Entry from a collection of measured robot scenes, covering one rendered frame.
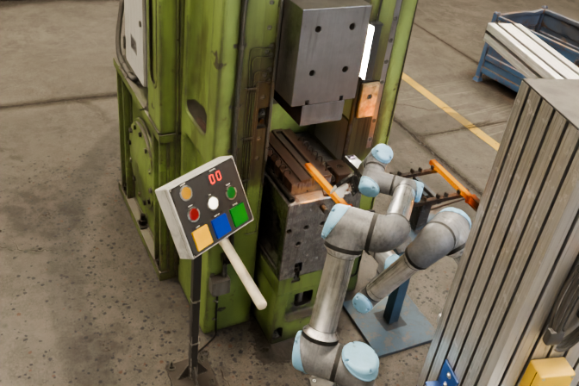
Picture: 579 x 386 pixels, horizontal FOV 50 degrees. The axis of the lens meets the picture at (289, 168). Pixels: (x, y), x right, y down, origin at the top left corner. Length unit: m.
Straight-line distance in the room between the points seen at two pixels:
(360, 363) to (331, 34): 1.21
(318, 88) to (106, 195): 2.14
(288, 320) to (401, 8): 1.61
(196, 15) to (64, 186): 2.00
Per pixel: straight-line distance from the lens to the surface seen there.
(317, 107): 2.54
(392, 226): 1.85
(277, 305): 3.11
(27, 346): 3.39
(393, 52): 2.83
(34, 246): 3.93
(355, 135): 2.93
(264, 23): 2.44
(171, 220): 2.30
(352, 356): 1.95
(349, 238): 1.84
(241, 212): 2.45
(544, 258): 1.30
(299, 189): 2.74
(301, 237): 2.84
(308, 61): 2.42
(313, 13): 2.35
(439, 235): 2.07
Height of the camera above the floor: 2.51
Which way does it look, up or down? 33 degrees down
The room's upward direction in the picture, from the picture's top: 7 degrees clockwise
